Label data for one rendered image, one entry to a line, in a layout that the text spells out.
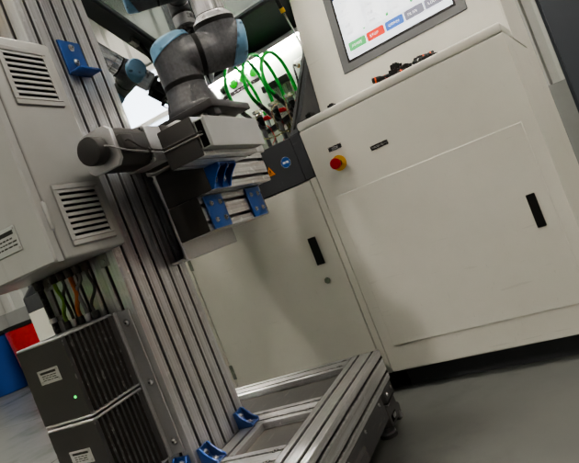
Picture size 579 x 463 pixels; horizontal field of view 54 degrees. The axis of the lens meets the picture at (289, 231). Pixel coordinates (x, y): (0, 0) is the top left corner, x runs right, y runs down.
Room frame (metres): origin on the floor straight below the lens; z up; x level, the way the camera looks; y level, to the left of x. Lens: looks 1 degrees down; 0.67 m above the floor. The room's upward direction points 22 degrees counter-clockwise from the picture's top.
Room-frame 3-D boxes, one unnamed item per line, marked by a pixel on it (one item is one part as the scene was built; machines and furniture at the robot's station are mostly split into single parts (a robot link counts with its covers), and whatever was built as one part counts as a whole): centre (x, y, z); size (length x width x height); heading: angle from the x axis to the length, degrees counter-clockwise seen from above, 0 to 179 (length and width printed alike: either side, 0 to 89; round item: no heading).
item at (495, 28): (1.83, -0.51, 0.96); 0.70 x 0.22 x 0.03; 59
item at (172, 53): (1.56, 0.11, 1.20); 0.13 x 0.12 x 0.14; 101
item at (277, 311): (2.11, 0.15, 0.44); 0.65 x 0.02 x 0.68; 59
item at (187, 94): (1.56, 0.12, 1.09); 0.15 x 0.15 x 0.10
